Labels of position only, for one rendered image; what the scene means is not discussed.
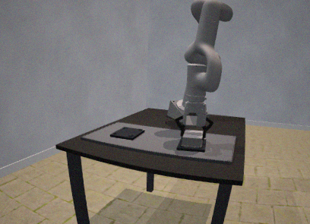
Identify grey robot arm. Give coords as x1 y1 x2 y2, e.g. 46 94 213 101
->
176 0 233 128

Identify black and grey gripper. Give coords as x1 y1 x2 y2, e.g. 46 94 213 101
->
175 101 214 140

